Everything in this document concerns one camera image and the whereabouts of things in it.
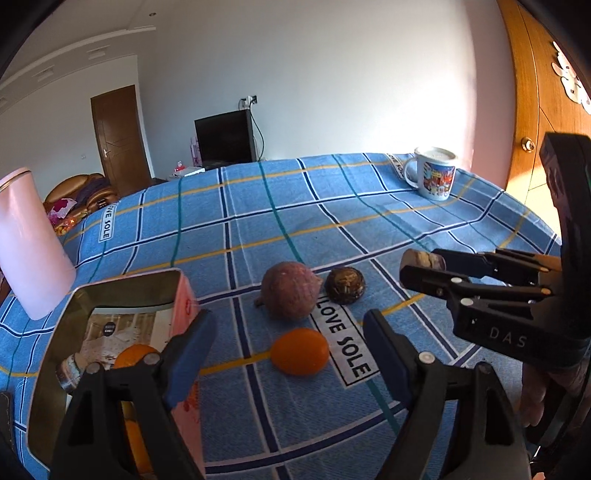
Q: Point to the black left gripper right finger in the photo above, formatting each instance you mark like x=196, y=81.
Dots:
x=466, y=411

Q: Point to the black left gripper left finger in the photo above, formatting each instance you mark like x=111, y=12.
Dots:
x=92, y=441

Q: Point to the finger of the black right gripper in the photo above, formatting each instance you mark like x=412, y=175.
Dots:
x=460, y=293
x=513, y=267

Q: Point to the large orange mandarin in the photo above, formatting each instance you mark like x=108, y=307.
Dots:
x=132, y=354

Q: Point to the small orange tangerine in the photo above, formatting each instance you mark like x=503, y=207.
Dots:
x=301, y=352

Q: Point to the person's right hand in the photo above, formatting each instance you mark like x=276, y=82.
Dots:
x=535, y=384

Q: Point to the printed paper leaflet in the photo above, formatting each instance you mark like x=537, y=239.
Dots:
x=110, y=331

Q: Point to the white cartoon mug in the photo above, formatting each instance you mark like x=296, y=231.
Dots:
x=431, y=171

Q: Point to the brass door knob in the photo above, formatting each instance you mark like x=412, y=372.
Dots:
x=528, y=144

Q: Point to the purple passion fruit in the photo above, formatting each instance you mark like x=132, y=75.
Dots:
x=289, y=291

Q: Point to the light wooden door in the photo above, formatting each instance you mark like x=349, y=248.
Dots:
x=541, y=106

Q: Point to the blue plaid tablecloth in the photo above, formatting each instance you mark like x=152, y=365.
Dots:
x=309, y=318

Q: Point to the pink tin box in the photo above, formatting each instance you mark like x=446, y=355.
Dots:
x=49, y=401

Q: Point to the white paper door decoration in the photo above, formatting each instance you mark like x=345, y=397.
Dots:
x=574, y=89

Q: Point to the pink electric kettle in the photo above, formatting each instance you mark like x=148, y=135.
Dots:
x=33, y=261

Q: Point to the floral pink armchair cushion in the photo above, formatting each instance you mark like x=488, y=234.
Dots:
x=60, y=209

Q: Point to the brown leather armchair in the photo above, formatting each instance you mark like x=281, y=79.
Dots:
x=92, y=192

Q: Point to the black television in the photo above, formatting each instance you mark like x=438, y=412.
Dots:
x=225, y=139

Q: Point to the dark wooden door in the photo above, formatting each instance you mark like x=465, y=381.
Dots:
x=119, y=140

